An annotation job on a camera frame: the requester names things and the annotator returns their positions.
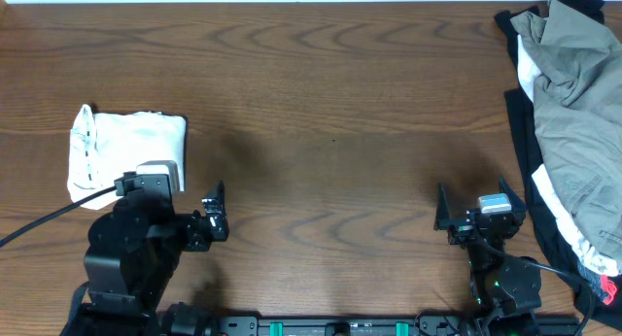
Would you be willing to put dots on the white t-shirt with black print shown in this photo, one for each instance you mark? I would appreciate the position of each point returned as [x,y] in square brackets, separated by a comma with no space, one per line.
[104,146]

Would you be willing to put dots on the olive grey garment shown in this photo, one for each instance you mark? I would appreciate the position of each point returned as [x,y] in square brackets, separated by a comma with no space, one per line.
[577,112]

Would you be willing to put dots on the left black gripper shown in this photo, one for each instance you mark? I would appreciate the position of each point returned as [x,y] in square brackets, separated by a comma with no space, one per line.
[198,239]

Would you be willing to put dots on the black garment with red tag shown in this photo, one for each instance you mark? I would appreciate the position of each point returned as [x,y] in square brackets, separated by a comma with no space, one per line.
[522,126]

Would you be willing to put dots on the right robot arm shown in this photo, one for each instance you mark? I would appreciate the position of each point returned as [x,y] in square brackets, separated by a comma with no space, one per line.
[506,287]

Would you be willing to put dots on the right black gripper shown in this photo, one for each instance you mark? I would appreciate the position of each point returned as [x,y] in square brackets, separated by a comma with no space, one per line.
[459,233]

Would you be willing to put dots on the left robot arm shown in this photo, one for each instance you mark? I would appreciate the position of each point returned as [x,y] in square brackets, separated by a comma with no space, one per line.
[133,253]

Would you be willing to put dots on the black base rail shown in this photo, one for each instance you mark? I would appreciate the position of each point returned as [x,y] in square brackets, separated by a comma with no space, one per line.
[340,326]

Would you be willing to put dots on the white garment under pile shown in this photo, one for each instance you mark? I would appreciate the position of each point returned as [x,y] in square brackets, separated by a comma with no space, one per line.
[587,254]

